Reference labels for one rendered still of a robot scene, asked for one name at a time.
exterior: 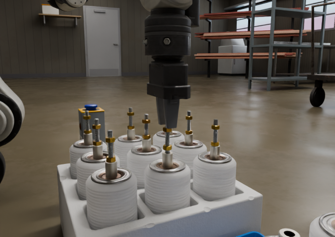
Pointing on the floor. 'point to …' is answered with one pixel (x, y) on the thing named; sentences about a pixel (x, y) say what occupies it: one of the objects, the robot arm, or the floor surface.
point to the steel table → (297, 56)
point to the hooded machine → (225, 67)
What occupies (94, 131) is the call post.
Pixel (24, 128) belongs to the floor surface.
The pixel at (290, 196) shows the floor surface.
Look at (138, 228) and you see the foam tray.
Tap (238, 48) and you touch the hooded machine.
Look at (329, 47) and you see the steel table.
